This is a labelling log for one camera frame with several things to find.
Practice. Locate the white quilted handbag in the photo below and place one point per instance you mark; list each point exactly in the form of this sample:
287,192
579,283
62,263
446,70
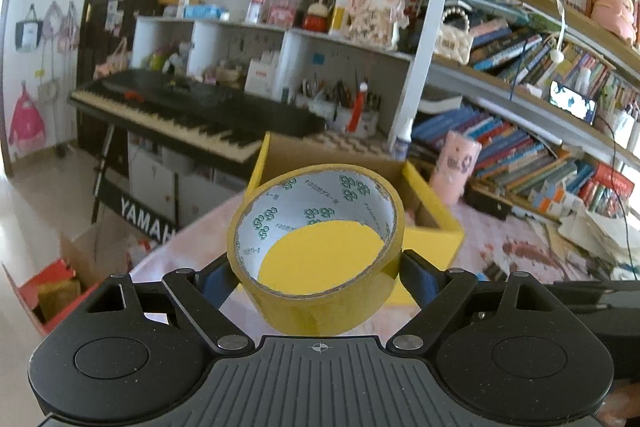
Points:
452,39

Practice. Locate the pink hanging bag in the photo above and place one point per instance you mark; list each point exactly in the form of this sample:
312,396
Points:
27,127

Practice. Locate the pink cylindrical cup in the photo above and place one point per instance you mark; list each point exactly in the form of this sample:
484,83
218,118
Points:
452,167

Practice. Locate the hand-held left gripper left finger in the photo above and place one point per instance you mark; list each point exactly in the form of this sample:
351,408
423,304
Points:
222,279

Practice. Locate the wooden chess box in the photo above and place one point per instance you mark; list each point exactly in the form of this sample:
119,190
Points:
350,139

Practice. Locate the red round doll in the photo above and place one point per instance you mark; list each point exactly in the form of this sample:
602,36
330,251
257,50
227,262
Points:
316,17

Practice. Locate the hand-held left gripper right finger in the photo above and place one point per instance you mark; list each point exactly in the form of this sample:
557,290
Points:
422,279

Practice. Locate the yellow carton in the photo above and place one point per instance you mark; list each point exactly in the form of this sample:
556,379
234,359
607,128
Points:
338,14

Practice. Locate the yellow tape roll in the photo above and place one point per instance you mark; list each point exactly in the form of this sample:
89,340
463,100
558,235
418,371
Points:
320,307

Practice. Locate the pen holder with pens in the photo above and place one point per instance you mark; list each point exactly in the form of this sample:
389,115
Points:
340,114

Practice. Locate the white cubby shelf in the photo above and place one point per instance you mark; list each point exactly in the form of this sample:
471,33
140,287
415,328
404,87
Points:
300,57

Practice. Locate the yellow cardboard box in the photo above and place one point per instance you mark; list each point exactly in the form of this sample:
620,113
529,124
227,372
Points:
432,252

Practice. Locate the pile of papers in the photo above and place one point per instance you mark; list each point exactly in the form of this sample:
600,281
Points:
600,232

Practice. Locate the dark brown wooden case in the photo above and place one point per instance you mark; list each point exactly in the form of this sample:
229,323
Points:
490,202

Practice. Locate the pink plush head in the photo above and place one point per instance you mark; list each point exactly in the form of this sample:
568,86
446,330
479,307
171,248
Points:
615,12

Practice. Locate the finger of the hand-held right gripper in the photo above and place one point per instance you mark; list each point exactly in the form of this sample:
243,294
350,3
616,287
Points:
610,294

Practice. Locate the row of leaning books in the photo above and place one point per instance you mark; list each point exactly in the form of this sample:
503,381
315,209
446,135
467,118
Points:
520,157

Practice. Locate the red printed box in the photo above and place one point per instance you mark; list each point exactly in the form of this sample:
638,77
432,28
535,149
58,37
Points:
612,187

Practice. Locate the small white box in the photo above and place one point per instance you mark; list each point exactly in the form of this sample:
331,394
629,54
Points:
261,77

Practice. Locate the white wooden bookshelf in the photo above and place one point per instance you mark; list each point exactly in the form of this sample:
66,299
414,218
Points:
422,57

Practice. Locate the row of shelved books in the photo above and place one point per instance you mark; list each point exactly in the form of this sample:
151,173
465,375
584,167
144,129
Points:
510,47

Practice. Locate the black keyboard stand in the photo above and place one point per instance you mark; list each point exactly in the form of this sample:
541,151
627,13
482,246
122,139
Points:
145,212

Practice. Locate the dark tote bag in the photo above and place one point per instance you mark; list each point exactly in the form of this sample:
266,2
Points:
28,32

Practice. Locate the black electric piano keyboard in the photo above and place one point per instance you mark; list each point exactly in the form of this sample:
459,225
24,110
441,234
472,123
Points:
200,107

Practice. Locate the open cardboard box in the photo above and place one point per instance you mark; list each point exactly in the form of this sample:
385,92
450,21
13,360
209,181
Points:
85,252

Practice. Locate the orange and white box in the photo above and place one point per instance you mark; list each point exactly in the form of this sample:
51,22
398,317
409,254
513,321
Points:
550,202

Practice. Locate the smartphone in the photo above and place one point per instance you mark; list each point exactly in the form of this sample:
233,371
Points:
572,101

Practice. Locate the blue tissue pack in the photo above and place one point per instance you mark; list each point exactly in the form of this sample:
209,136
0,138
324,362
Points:
205,12

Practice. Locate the pink paper bag with bow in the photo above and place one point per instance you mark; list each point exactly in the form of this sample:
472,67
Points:
375,17

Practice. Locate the white spray bottle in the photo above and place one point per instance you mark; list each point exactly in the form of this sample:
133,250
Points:
402,144

